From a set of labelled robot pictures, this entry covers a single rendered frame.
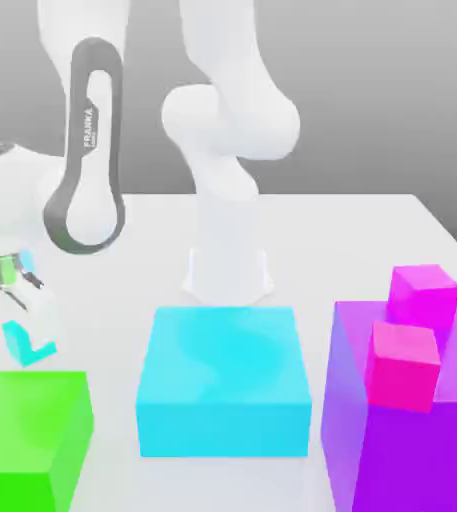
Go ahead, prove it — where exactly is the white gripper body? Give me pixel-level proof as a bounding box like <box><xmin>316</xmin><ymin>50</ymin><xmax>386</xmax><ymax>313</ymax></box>
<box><xmin>0</xmin><ymin>275</ymin><xmax>62</xmax><ymax>348</ymax></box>

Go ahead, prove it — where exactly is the small pink cube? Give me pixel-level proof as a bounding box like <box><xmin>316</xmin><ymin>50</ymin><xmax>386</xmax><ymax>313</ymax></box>
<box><xmin>363</xmin><ymin>320</ymin><xmax>442</xmax><ymax>414</ymax></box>

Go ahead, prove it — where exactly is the small magenta cube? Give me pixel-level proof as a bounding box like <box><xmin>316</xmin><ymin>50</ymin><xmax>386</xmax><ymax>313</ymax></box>
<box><xmin>386</xmin><ymin>263</ymin><xmax>457</xmax><ymax>330</ymax></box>

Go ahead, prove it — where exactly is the large green box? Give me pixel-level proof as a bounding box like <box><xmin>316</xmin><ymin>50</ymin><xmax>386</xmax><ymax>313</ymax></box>
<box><xmin>0</xmin><ymin>370</ymin><xmax>95</xmax><ymax>512</ymax></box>

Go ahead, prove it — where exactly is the large cyan box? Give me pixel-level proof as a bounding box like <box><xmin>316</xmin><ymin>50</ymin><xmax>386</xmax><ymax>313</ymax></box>
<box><xmin>135</xmin><ymin>306</ymin><xmax>313</xmax><ymax>458</ymax></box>

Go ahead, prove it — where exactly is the large purple box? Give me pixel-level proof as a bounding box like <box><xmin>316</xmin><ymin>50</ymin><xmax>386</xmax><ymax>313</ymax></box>
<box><xmin>320</xmin><ymin>300</ymin><xmax>457</xmax><ymax>512</ymax></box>

